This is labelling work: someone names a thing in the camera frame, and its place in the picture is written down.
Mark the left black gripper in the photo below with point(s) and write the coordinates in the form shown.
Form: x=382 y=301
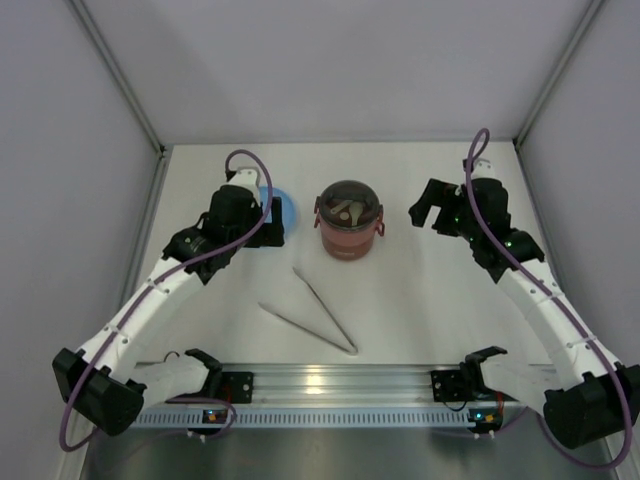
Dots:
x=272 y=230

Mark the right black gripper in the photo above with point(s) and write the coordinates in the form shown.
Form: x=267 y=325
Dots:
x=445 y=209

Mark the pink lunch container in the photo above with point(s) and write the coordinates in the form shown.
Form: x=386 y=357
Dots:
x=349 y=237

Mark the dark red lunch container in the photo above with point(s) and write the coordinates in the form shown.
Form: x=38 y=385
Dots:
x=348 y=253

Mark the wooden spoon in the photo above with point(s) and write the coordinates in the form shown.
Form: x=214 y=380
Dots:
x=351 y=213

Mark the grey top lid with clasps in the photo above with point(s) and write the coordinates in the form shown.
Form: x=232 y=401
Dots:
x=355 y=191

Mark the metal tongs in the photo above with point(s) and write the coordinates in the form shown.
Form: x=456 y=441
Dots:
x=314 y=318

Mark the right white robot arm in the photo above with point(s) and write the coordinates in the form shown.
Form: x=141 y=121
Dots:
x=591 y=394

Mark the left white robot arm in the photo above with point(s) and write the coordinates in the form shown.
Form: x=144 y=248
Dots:
x=102 y=380

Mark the blue plate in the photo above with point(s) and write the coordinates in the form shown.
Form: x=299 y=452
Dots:
x=289 y=209

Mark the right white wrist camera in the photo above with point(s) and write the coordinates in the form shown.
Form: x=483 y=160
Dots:
x=483 y=169

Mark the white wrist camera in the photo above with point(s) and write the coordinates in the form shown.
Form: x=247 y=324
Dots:
x=483 y=169
x=248 y=178

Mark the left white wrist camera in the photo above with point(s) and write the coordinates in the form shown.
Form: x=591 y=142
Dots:
x=248 y=178

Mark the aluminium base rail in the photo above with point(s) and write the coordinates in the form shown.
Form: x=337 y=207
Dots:
x=336 y=396

